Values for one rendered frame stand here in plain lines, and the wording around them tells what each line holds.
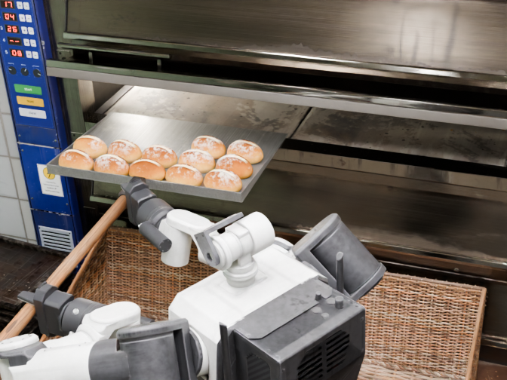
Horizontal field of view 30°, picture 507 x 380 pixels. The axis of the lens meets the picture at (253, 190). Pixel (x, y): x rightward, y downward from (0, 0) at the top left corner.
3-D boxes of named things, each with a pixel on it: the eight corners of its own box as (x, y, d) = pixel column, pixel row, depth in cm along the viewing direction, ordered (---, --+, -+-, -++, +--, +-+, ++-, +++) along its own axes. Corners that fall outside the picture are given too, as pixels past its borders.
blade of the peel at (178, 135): (242, 203, 232) (241, 193, 231) (47, 173, 250) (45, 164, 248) (287, 134, 261) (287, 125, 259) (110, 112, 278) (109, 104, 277)
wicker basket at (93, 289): (115, 293, 302) (103, 221, 288) (283, 323, 285) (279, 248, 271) (37, 396, 263) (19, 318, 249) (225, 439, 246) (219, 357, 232)
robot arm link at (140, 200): (155, 216, 238) (179, 237, 229) (121, 230, 233) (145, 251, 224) (149, 173, 231) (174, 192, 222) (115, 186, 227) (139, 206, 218)
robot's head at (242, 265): (276, 262, 167) (274, 220, 163) (232, 286, 162) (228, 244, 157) (252, 247, 172) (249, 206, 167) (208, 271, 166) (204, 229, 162)
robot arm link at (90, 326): (124, 337, 195) (72, 357, 186) (126, 297, 193) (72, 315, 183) (145, 348, 191) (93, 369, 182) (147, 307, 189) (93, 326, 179)
